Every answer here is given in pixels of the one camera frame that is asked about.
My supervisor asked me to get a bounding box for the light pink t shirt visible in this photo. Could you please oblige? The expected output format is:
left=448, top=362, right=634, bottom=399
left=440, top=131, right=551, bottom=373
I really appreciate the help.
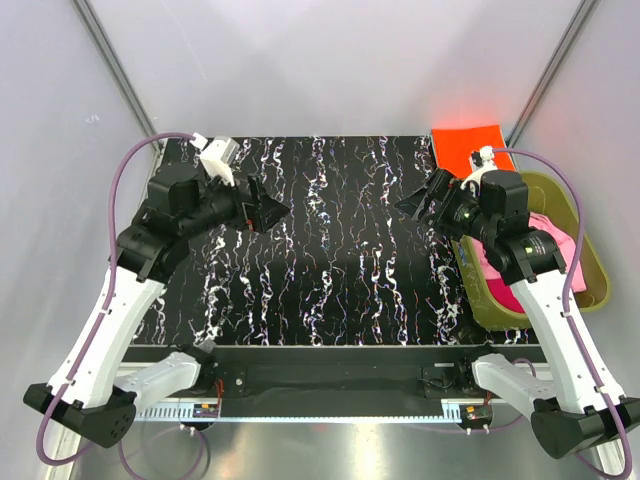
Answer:
left=472, top=212, right=587, bottom=292

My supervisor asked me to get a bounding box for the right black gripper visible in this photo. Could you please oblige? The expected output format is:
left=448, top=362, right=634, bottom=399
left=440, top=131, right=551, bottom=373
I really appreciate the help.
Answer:
left=394, top=167, right=497, bottom=244

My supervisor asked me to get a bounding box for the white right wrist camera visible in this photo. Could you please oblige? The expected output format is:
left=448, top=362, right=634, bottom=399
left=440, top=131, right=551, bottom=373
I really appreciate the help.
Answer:
left=460, top=146, right=498, bottom=194

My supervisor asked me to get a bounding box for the aluminium frame rail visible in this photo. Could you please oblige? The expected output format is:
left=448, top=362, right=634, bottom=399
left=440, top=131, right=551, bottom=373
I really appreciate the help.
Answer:
left=136, top=402, right=220, bottom=423

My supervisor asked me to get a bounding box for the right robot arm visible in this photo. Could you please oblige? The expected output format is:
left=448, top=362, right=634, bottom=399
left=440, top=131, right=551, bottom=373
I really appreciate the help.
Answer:
left=395, top=169, right=639, bottom=459

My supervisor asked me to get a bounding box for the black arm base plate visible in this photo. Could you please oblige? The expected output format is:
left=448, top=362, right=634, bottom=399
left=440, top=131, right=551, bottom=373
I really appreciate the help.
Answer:
left=137, top=345, right=546, bottom=423

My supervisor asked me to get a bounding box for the folded orange t shirt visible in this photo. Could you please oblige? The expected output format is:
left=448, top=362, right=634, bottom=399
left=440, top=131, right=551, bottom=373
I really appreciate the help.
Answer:
left=431, top=125, right=506, bottom=179

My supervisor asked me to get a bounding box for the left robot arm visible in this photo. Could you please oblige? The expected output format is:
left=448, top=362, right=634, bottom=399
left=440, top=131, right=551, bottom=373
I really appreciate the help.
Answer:
left=23, top=163, right=290, bottom=448

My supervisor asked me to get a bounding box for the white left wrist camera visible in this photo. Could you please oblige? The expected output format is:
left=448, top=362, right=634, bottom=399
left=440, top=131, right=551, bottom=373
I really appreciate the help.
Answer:
left=190, top=132, right=240, bottom=187

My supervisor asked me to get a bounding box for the olive green plastic bin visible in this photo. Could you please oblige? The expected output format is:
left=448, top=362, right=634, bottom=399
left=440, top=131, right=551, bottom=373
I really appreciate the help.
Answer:
left=452, top=170, right=614, bottom=331

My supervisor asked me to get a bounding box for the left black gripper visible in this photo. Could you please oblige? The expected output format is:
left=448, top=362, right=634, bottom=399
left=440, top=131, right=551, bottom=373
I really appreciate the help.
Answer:
left=180, top=166, right=290, bottom=239

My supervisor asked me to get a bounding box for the black marbled table mat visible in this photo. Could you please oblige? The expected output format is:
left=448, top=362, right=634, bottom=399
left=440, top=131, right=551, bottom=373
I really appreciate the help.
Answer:
left=134, top=135, right=536, bottom=347

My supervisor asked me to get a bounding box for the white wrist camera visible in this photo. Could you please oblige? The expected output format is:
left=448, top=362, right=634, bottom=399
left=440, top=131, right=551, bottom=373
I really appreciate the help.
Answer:
left=460, top=146, right=498, bottom=194
left=190, top=132, right=240, bottom=187

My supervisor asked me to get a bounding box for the magenta t shirt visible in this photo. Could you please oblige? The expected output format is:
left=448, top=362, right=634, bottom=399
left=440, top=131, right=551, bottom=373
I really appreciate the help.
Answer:
left=486, top=278, right=524, bottom=314

